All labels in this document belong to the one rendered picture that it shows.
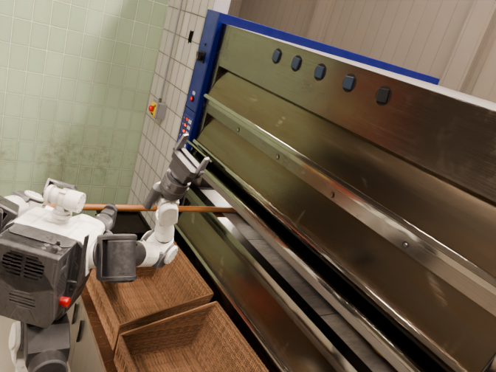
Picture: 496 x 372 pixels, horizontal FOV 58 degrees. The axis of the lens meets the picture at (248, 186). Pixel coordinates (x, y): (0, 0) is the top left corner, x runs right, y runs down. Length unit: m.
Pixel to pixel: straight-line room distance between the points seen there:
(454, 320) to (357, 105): 0.75
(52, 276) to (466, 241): 1.14
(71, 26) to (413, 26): 4.77
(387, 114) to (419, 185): 0.26
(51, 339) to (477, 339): 1.27
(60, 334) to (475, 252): 1.28
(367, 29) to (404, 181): 5.91
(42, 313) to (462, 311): 1.21
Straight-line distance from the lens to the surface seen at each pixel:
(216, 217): 2.35
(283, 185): 1.91
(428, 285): 1.45
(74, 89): 3.23
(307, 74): 1.87
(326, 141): 1.73
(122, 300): 2.61
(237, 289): 2.18
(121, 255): 1.48
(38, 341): 1.65
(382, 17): 7.17
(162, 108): 3.04
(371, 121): 1.58
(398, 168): 1.51
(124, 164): 3.48
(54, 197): 1.53
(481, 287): 1.35
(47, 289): 1.45
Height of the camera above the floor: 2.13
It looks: 19 degrees down
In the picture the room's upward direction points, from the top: 17 degrees clockwise
